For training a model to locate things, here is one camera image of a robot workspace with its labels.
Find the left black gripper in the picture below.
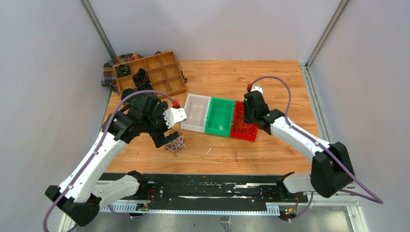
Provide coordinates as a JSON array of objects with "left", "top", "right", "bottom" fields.
[{"left": 142, "top": 101, "right": 180, "bottom": 146}]

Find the cable bundle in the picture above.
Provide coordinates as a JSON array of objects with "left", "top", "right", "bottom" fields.
[{"left": 164, "top": 129, "right": 188, "bottom": 158}]

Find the orange cable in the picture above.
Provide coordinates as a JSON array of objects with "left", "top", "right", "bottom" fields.
[{"left": 233, "top": 105, "right": 258, "bottom": 137}]

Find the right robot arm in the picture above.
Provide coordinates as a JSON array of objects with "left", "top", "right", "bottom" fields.
[{"left": 242, "top": 90, "right": 354, "bottom": 202}]

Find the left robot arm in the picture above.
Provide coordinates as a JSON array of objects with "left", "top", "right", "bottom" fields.
[{"left": 43, "top": 90, "right": 187, "bottom": 231}]

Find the red plastic bin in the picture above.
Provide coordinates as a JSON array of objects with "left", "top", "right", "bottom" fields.
[{"left": 230, "top": 101, "right": 258, "bottom": 142}]

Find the green plastic bin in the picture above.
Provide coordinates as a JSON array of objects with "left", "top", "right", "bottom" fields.
[{"left": 205, "top": 97, "right": 235, "bottom": 137}]

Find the white plastic bin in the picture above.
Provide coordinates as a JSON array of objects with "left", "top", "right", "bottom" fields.
[{"left": 181, "top": 93, "right": 211, "bottom": 133}]

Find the wooden compartment tray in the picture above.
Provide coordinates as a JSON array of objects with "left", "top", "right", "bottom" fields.
[{"left": 113, "top": 50, "right": 188, "bottom": 102}]

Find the plaid cloth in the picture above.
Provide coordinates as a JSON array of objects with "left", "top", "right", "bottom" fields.
[{"left": 101, "top": 51, "right": 188, "bottom": 93}]

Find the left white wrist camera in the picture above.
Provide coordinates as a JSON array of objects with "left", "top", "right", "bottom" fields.
[{"left": 163, "top": 108, "right": 187, "bottom": 129}]

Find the black coiled strap three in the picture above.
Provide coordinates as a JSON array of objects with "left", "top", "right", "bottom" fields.
[{"left": 121, "top": 88, "right": 138, "bottom": 104}]

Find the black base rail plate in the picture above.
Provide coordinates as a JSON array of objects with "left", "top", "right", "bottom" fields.
[{"left": 117, "top": 173, "right": 309, "bottom": 212}]

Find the black coiled strap four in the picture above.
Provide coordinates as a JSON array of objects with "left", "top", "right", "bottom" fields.
[{"left": 136, "top": 82, "right": 153, "bottom": 93}]

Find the black coiled strap two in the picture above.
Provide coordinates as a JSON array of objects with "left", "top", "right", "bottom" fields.
[{"left": 132, "top": 68, "right": 150, "bottom": 87}]

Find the black coiled strap one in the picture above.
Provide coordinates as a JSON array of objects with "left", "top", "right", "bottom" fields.
[{"left": 116, "top": 64, "right": 132, "bottom": 78}]

